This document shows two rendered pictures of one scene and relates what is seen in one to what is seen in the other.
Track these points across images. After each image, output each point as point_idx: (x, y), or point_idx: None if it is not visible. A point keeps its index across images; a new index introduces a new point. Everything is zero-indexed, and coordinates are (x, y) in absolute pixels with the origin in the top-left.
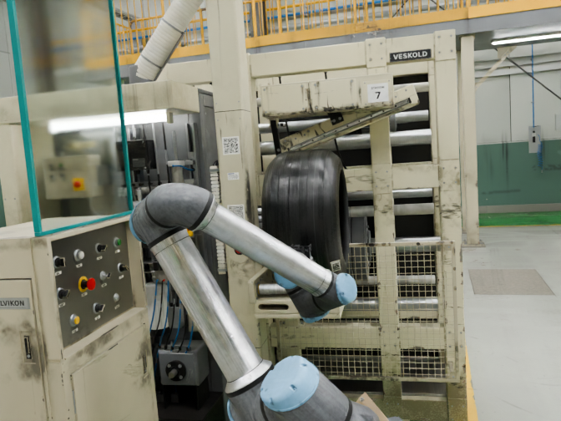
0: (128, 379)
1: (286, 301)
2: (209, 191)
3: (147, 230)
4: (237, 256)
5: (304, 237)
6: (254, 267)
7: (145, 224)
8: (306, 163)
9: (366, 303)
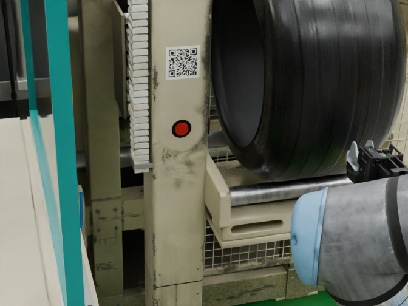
0: None
1: (281, 215)
2: None
3: (367, 280)
4: (177, 139)
5: (358, 123)
6: (206, 156)
7: (372, 271)
8: None
9: None
